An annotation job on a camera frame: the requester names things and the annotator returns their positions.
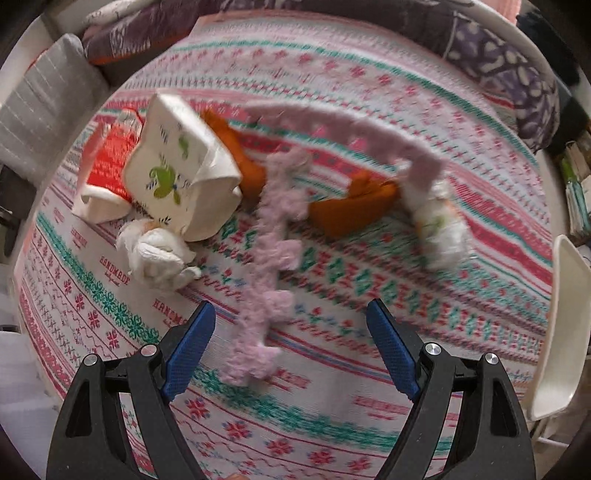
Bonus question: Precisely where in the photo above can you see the patterned striped tablecloth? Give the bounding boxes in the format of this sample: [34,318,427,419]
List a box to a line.
[15,12,552,479]

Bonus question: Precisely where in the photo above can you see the white plastic trash bin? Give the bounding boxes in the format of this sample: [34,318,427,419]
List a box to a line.
[524,235,590,422]

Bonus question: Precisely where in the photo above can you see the grey checked cushion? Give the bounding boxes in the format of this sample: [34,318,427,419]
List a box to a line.
[1,33,109,186]

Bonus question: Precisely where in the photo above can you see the pink fuzzy yarn strip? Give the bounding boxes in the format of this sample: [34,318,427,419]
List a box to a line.
[221,101,444,386]

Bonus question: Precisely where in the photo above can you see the stack of books on floor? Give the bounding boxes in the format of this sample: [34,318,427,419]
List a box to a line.
[558,141,590,246]

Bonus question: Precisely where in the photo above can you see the crushed paper cup green leaves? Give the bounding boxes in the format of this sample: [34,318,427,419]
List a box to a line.
[122,92,242,242]

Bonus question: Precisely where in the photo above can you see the white tissue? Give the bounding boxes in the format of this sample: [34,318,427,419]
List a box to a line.
[115,219,202,292]

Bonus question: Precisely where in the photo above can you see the red white snack wrapper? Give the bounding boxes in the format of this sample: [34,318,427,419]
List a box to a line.
[71,108,143,224]

